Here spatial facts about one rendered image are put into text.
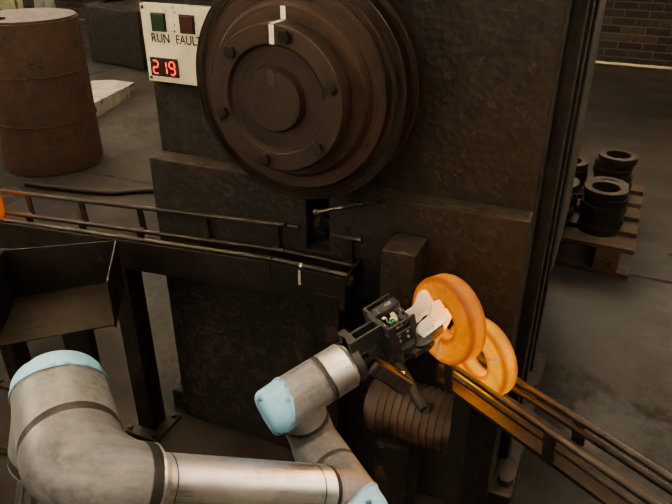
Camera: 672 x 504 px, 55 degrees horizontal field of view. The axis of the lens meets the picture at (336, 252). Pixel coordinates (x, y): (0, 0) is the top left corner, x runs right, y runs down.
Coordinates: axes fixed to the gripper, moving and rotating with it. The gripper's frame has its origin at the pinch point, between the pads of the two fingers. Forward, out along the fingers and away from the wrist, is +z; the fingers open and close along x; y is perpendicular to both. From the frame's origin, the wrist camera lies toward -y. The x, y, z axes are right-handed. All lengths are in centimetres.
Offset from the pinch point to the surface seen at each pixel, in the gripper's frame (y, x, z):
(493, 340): -8.9, -3.5, 5.9
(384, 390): -30.9, 18.4, -6.9
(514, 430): -21.2, -12.4, 1.2
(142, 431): -72, 90, -57
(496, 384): -16.8, -5.8, 3.6
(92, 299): -12, 75, -50
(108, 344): -73, 142, -55
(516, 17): 32, 23, 41
